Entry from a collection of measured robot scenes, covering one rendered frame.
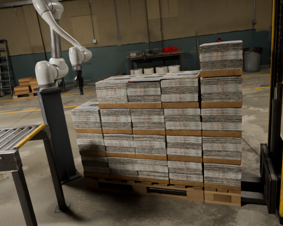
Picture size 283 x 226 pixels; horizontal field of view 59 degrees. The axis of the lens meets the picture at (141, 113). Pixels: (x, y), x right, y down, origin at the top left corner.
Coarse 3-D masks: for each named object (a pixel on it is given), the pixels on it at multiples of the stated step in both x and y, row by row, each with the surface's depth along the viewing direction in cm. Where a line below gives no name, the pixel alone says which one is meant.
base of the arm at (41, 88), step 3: (45, 84) 241; (48, 84) 241; (51, 84) 243; (54, 84) 248; (36, 87) 242; (39, 87) 242; (42, 87) 241; (45, 87) 241; (48, 87) 241; (51, 87) 243; (54, 87) 244; (57, 87) 245; (36, 90) 242; (39, 90) 243; (42, 90) 238; (45, 90) 240
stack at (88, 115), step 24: (96, 120) 220; (120, 120) 214; (144, 120) 206; (168, 120) 199; (192, 120) 193; (96, 144) 229; (120, 144) 220; (144, 144) 212; (168, 144) 205; (192, 144) 198; (96, 168) 238; (120, 168) 229; (144, 168) 219; (168, 168) 211; (192, 168) 204; (144, 192) 227; (192, 192) 211
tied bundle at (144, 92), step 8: (160, 80) 194; (128, 88) 201; (136, 88) 200; (144, 88) 197; (152, 88) 195; (160, 88) 194; (128, 96) 204; (136, 96) 201; (144, 96) 199; (152, 96) 197; (160, 96) 195
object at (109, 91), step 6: (96, 84) 211; (102, 84) 210; (108, 84) 207; (114, 84) 206; (120, 84) 204; (96, 90) 213; (102, 90) 211; (108, 90) 210; (114, 90) 208; (120, 90) 206; (126, 90) 204; (102, 96) 214; (108, 96) 211; (114, 96) 210; (120, 96) 208; (126, 96) 206; (102, 102) 215; (108, 102) 213; (114, 102) 211; (120, 102) 209; (126, 102) 207
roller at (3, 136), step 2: (8, 130) 195; (10, 130) 195; (12, 130) 197; (14, 130) 199; (6, 132) 191; (8, 132) 192; (10, 132) 194; (2, 134) 188; (4, 134) 188; (6, 134) 189; (8, 134) 190; (0, 136) 183; (2, 136) 184; (4, 136) 186; (0, 138) 181; (2, 138) 183
